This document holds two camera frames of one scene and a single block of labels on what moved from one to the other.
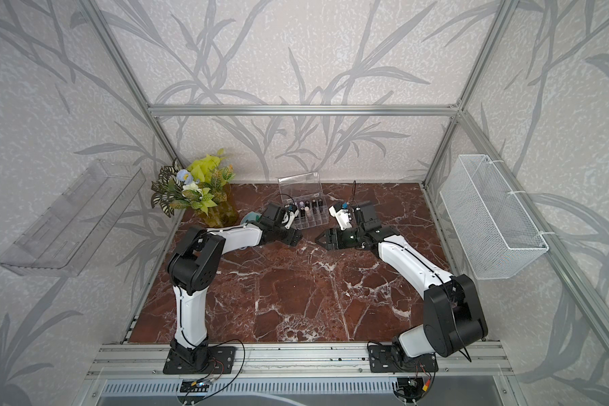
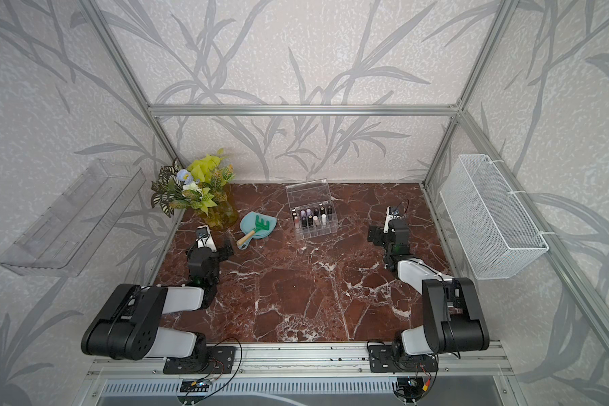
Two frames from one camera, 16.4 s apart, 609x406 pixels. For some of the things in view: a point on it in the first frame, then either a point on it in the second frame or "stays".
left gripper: [293, 241] to [222, 253]
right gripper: [329, 239] to [379, 230]
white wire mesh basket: [498, 244] stays
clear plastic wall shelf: [61, 238] stays
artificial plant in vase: [204, 186] stays
